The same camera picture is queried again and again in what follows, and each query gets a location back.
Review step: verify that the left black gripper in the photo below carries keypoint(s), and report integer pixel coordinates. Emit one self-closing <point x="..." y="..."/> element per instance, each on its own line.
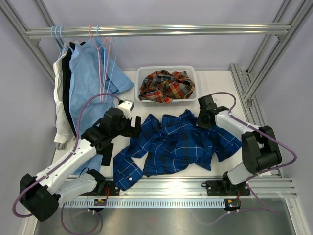
<point x="131" y="131"/>

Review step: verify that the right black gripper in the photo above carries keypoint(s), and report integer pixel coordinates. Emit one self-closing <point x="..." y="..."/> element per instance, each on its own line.
<point x="200" y="124"/>

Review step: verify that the blue plaid shirt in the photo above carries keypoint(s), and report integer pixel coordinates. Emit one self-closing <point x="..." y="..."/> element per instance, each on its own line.
<point x="169" y="146"/>

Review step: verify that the red brown plaid shirt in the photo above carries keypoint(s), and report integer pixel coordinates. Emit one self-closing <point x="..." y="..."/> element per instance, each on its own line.
<point x="162" y="86"/>

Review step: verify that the pink wire hanger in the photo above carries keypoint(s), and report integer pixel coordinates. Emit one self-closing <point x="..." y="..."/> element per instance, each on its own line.
<point x="98" y="47"/>

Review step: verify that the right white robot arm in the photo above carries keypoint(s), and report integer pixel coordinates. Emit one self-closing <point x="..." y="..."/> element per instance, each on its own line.
<point x="259" y="149"/>

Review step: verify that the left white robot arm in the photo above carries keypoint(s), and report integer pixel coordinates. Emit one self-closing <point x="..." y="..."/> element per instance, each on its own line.
<point x="43" y="193"/>

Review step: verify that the light blue shirt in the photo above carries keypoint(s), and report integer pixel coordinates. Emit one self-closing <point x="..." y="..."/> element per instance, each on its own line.
<point x="84" y="84"/>

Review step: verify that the black shirt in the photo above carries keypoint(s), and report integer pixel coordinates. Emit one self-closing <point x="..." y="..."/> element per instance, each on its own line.
<point x="66" y="85"/>

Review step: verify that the white shirt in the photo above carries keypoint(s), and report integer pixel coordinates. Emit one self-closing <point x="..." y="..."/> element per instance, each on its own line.
<point x="63" y="134"/>

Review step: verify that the white plastic basket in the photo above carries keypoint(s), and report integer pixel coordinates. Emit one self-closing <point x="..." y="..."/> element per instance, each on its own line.
<point x="142" y="72"/>

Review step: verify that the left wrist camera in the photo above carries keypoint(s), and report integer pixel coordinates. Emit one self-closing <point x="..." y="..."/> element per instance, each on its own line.
<point x="126" y="106"/>

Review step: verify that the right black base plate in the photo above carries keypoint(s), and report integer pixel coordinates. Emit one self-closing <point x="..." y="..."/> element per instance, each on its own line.
<point x="215" y="188"/>

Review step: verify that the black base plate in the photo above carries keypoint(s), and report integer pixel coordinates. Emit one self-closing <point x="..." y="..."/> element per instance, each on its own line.
<point x="215" y="188"/>
<point x="112" y="189"/>

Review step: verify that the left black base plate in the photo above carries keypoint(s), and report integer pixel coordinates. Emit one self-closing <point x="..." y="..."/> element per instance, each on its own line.
<point x="112" y="189"/>

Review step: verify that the aluminium front rail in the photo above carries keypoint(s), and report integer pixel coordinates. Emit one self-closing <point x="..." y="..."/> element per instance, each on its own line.
<point x="182" y="187"/>

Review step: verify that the white slotted cable duct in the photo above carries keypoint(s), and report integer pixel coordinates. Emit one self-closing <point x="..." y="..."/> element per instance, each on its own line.
<point x="145" y="203"/>

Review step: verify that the aluminium hanging rail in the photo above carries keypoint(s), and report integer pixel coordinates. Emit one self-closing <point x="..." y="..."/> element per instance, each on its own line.
<point x="164" y="30"/>

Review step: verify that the right aluminium frame post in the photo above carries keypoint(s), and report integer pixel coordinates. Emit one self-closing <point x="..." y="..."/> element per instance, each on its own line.
<point x="275" y="88"/>

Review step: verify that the aluminium frame post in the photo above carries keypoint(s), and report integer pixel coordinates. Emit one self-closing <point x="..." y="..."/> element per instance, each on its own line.
<point x="275" y="88"/>
<point x="12" y="15"/>

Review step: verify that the left aluminium frame post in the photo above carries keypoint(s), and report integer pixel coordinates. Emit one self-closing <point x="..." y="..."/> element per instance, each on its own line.
<point x="12" y="15"/>

